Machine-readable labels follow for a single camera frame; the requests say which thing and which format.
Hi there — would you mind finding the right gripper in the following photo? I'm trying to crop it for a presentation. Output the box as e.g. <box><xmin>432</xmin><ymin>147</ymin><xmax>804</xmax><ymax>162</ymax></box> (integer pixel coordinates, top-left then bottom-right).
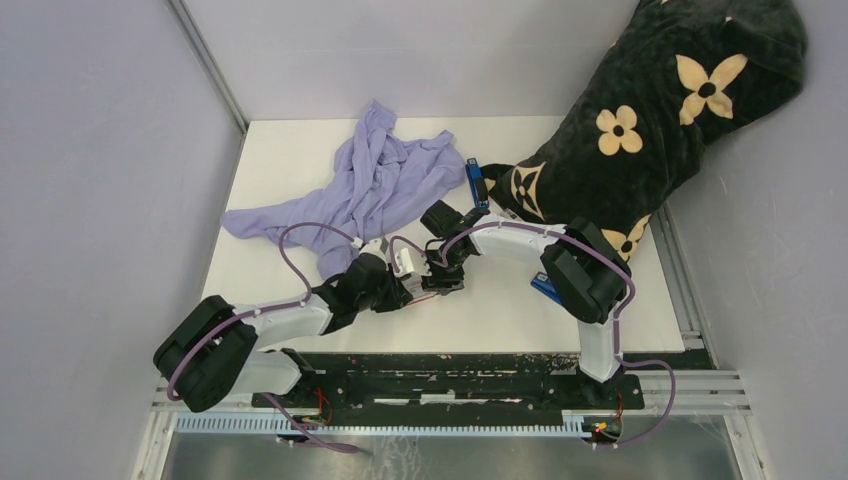
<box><xmin>414</xmin><ymin>245</ymin><xmax>468</xmax><ymax>296</ymax></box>

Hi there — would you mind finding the beige and black stapler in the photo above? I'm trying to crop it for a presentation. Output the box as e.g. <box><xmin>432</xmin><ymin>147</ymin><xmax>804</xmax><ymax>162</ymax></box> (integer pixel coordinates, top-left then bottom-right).
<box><xmin>500</xmin><ymin>209</ymin><xmax>521</xmax><ymax>220</ymax></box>

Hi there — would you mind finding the blue stapler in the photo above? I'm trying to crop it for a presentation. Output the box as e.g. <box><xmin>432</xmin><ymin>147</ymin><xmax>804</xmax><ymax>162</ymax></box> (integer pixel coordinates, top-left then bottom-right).
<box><xmin>530</xmin><ymin>272</ymin><xmax>562</xmax><ymax>305</ymax></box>
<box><xmin>465</xmin><ymin>158</ymin><xmax>490</xmax><ymax>209</ymax></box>

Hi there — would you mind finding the red white staple box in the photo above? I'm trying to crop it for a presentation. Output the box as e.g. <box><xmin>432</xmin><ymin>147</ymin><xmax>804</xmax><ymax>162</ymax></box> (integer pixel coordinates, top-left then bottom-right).
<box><xmin>405</xmin><ymin>292</ymin><xmax>439</xmax><ymax>307</ymax></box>

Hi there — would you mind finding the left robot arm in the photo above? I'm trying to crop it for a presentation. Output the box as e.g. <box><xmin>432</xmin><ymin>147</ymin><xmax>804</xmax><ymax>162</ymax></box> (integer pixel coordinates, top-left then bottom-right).
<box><xmin>153</xmin><ymin>254</ymin><xmax>415</xmax><ymax>412</ymax></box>

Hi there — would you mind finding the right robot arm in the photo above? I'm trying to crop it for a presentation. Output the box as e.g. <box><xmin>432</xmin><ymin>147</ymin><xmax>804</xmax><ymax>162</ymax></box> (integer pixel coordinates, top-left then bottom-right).
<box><xmin>421</xmin><ymin>201</ymin><xmax>635</xmax><ymax>408</ymax></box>

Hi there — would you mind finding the lavender crumpled cloth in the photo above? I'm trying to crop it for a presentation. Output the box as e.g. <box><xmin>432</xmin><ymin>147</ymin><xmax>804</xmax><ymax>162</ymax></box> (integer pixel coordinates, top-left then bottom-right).
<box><xmin>221</xmin><ymin>101</ymin><xmax>466</xmax><ymax>279</ymax></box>

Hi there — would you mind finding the black floral blanket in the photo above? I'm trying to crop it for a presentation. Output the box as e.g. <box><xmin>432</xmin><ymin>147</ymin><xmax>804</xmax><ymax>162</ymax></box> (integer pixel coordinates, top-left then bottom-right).
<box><xmin>482</xmin><ymin>0</ymin><xmax>808</xmax><ymax>260</ymax></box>

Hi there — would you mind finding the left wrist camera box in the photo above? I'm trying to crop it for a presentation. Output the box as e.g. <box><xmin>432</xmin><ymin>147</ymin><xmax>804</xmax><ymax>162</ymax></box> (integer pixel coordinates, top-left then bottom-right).
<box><xmin>359</xmin><ymin>237</ymin><xmax>390</xmax><ymax>264</ymax></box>

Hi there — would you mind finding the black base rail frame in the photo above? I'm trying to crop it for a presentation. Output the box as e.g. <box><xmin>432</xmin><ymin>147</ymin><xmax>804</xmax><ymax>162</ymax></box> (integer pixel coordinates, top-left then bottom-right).
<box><xmin>185</xmin><ymin>351</ymin><xmax>717</xmax><ymax>429</ymax></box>

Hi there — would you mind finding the slotted cable duct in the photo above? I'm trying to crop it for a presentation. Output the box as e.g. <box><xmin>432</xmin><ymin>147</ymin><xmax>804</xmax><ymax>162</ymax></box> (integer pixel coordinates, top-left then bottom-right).
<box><xmin>173</xmin><ymin>413</ymin><xmax>588</xmax><ymax>439</ymax></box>

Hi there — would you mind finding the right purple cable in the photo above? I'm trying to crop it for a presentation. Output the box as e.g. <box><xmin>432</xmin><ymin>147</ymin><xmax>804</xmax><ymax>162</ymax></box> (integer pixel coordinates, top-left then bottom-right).
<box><xmin>387</xmin><ymin>221</ymin><xmax>677</xmax><ymax>449</ymax></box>

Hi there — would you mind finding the aluminium rail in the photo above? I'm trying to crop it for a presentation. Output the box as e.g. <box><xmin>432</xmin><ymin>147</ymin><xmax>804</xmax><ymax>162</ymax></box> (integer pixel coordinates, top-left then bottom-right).
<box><xmin>150</xmin><ymin>367</ymin><xmax>753</xmax><ymax>415</ymax></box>

